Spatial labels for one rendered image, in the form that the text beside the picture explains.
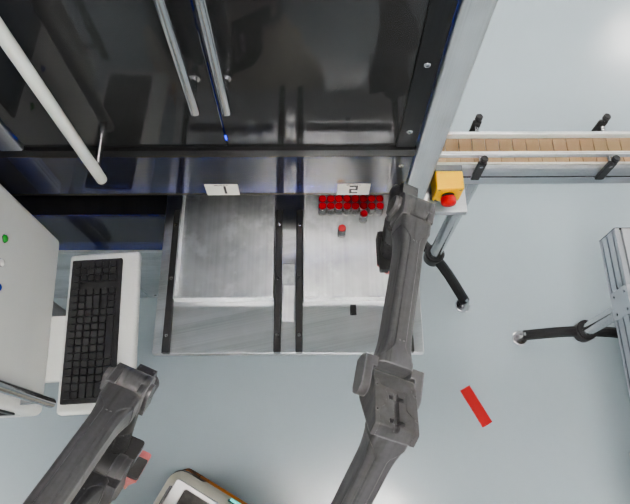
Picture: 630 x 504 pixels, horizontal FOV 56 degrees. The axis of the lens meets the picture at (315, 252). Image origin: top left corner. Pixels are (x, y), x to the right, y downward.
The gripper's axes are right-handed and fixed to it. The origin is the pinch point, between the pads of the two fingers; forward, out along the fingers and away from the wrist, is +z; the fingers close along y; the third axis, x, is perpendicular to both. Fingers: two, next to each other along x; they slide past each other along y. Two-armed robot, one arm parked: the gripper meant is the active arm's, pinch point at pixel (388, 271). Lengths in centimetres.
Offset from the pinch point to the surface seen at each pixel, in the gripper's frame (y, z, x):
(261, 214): 27.8, 14.7, 32.2
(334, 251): 16.7, 16.9, 11.9
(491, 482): -23, 115, -48
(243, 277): 9.4, 18.3, 36.5
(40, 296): 4, 18, 90
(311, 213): 28.0, 14.7, 18.2
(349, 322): -2.8, 21.0, 8.4
